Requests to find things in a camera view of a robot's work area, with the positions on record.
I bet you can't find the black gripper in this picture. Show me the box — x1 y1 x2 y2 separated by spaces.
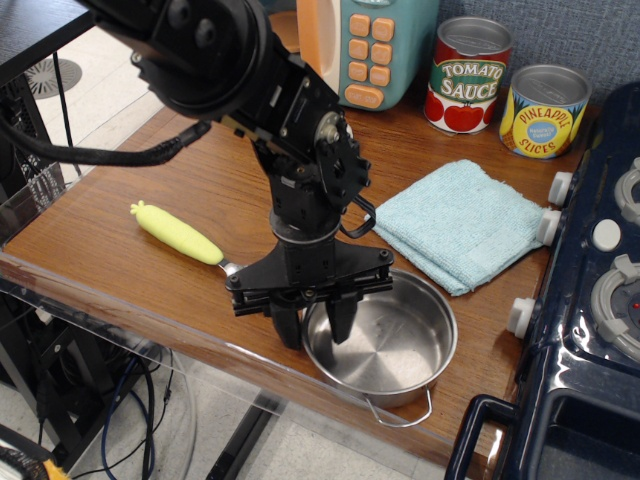
226 219 394 350

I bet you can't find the stainless steel pot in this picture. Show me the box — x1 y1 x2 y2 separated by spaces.
302 269 458 429

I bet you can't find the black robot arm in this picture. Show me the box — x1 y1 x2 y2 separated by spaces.
88 1 393 349

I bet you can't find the light blue folded cloth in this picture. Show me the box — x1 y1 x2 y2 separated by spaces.
374 159 546 296

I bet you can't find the toy microwave teal and cream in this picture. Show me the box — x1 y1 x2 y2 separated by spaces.
262 0 440 111

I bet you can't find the dark blue toy stove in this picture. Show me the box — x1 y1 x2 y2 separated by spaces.
446 83 639 479

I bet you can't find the tomato sauce can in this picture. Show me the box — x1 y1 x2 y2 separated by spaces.
424 16 514 134

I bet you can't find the pineapple slices can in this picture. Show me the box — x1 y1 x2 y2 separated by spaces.
499 64 592 160

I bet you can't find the black desk at left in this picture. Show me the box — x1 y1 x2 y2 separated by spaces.
1 0 93 85

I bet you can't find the black cable under table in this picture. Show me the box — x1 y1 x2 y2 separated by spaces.
69 349 176 480

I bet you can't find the spoon with yellow-green handle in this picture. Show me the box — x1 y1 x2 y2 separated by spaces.
130 200 244 277

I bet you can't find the blue cable under table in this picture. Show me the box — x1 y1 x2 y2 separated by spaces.
101 357 156 480

